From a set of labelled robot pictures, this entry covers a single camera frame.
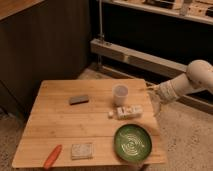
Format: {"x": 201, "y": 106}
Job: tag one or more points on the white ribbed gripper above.
{"x": 166, "y": 93}

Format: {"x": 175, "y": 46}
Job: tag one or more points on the clear plastic bottle white label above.
{"x": 126, "y": 112}

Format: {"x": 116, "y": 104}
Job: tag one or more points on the green ceramic bowl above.
{"x": 132, "y": 143}

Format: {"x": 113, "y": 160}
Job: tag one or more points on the translucent plastic cup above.
{"x": 120, "y": 93}

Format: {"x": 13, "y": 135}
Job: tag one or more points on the wooden shelf unit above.
{"x": 157, "y": 45}

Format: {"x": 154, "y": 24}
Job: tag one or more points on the wooden folding table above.
{"x": 53, "y": 121}

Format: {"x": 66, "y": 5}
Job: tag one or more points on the metal vertical pole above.
{"x": 101, "y": 34}

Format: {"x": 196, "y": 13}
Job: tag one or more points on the dark grey sponge block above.
{"x": 78, "y": 99}

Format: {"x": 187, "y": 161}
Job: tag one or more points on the beige scouring sponge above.
{"x": 82, "y": 151}

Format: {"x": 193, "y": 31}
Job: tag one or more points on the orange carrot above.
{"x": 52, "y": 157}

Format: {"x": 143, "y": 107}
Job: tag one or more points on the dark wooden cabinet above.
{"x": 48, "y": 41}

